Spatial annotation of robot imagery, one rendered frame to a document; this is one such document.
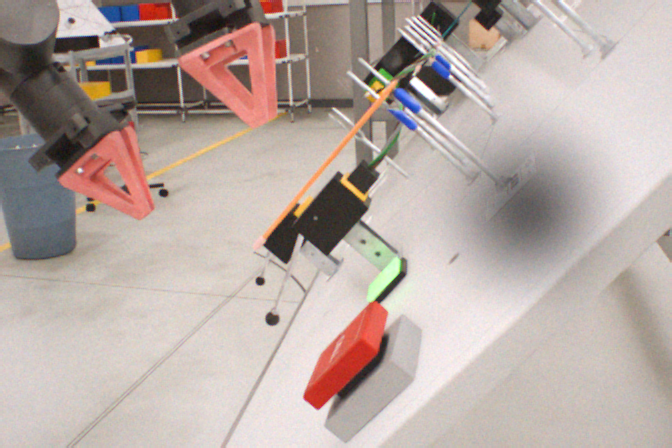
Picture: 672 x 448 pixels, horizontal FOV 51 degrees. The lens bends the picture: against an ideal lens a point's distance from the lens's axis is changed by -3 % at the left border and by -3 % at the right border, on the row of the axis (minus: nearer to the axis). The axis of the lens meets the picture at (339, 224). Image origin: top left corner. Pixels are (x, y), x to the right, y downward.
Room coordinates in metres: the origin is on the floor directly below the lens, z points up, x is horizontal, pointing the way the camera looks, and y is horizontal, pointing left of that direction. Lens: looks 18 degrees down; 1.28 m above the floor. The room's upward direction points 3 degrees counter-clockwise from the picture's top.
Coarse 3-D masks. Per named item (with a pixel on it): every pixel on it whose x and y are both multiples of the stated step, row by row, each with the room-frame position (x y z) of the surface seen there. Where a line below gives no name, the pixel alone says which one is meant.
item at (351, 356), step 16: (368, 304) 0.37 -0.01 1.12; (368, 320) 0.35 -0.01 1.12; (384, 320) 0.36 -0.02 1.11; (352, 336) 0.34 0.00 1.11; (368, 336) 0.33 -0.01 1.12; (336, 352) 0.35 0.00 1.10; (352, 352) 0.33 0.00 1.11; (368, 352) 0.32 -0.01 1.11; (320, 368) 0.35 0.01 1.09; (336, 368) 0.33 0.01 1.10; (352, 368) 0.33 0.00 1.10; (368, 368) 0.33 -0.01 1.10; (320, 384) 0.33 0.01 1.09; (336, 384) 0.33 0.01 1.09; (352, 384) 0.34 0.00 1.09; (304, 400) 0.33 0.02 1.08; (320, 400) 0.33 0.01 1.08
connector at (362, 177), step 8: (360, 168) 0.59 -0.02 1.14; (368, 168) 0.60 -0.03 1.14; (352, 176) 0.59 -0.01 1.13; (360, 176) 0.59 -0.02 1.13; (368, 176) 0.59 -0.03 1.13; (376, 176) 0.60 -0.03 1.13; (352, 184) 0.59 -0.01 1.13; (360, 184) 0.59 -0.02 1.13; (368, 184) 0.59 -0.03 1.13; (352, 192) 0.59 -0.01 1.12
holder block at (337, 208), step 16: (336, 176) 0.60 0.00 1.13; (320, 192) 0.59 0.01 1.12; (336, 192) 0.59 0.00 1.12; (320, 208) 0.59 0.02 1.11; (336, 208) 0.59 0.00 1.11; (352, 208) 0.59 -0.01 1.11; (368, 208) 0.58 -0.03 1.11; (304, 224) 0.59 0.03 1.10; (320, 224) 0.59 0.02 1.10; (336, 224) 0.59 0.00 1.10; (352, 224) 0.58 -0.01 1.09; (320, 240) 0.59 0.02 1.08; (336, 240) 0.58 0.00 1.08
